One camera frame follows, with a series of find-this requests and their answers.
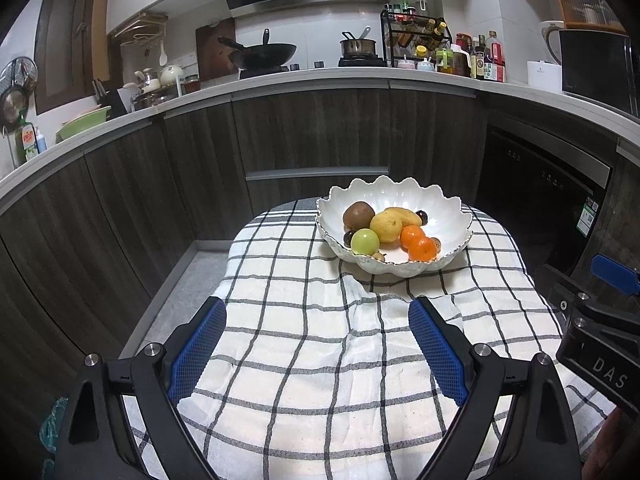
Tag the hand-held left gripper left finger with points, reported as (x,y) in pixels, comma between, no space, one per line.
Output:
(197,350)

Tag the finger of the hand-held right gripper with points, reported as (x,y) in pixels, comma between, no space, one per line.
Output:
(615,272)
(560,285)

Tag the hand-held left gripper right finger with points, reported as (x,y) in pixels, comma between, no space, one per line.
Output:
(440,355)

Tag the orange mandarin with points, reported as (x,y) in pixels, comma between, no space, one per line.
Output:
(423,250)
(412,234)

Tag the small dark purple plum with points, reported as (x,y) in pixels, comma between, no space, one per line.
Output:
(423,217)

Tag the large yellow lemon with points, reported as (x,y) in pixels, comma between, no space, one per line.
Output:
(386,226)

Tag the white scalloped ceramic bowl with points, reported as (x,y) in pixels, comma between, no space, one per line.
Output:
(445,205)

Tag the yellow mango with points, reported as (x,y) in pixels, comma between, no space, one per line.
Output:
(409,217)

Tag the large dark purple plum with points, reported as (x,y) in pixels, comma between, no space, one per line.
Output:
(348,237)

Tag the green energy label sticker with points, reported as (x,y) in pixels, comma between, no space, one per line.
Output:
(589,216)

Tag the black built-in dishwasher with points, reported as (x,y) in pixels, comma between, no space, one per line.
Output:
(530,185)

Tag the white black checked cloth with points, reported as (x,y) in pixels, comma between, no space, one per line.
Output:
(300,320)

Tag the green apple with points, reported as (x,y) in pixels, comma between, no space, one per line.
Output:
(364,241)

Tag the brown kiwi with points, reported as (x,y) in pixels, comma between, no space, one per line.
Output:
(358,215)

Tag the black microwave oven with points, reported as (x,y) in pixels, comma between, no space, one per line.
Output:
(595,67)

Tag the white canister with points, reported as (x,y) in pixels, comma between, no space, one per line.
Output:
(542,77)

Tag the group of condiment bottles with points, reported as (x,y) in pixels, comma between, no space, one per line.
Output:
(482,60)

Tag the white electric kettle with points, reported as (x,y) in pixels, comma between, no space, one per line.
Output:
(550,42)

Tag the dark wood base cabinets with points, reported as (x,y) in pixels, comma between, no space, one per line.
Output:
(300,125)

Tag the green plastic basin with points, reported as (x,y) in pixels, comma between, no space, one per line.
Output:
(82,124)

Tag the black knife block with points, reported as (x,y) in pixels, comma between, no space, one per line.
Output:
(112,100)

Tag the green dish soap bottle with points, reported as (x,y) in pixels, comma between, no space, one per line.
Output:
(29,142)

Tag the white teapot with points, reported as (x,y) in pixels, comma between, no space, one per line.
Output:
(172,75)

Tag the white hanging spoon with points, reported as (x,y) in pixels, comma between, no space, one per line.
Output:
(163,55)

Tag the dark wooden cutting board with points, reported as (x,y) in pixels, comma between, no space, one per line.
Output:
(212,52)

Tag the black wok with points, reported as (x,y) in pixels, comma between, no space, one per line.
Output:
(265,55)

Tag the black gas stove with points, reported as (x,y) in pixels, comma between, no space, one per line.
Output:
(310,66)

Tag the steel saucepan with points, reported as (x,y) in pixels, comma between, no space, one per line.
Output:
(357,47)

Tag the hanging frying pan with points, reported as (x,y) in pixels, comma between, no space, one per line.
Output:
(17,95)

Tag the brown wooden door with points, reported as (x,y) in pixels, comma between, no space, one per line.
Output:
(70,40)

